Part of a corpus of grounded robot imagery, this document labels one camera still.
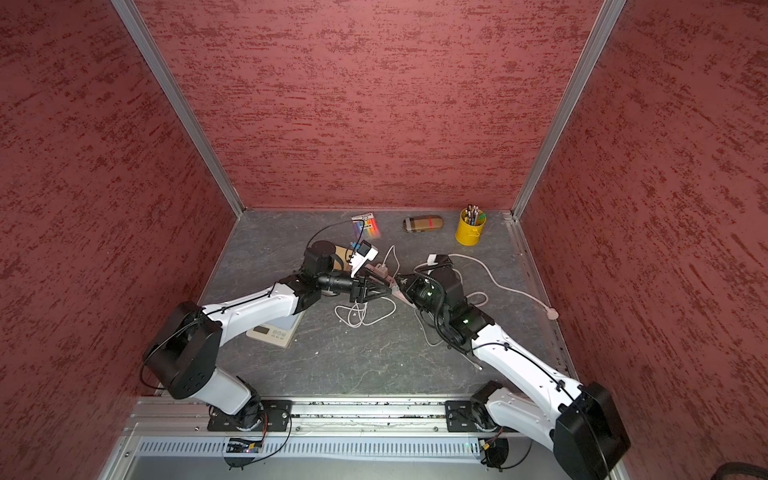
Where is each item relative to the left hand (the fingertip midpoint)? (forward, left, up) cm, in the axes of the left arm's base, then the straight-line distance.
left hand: (387, 293), depth 75 cm
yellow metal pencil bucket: (+32, -28, -13) cm, 45 cm away
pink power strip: (+14, +2, -12) cm, 18 cm away
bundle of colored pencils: (+32, -28, -4) cm, 43 cm away
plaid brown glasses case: (+40, -13, -17) cm, 46 cm away
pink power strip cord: (+5, -53, -22) cm, 58 cm away
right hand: (+3, -1, 0) cm, 3 cm away
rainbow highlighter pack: (+40, +10, -19) cm, 45 cm away
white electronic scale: (-3, +33, -18) cm, 37 cm away
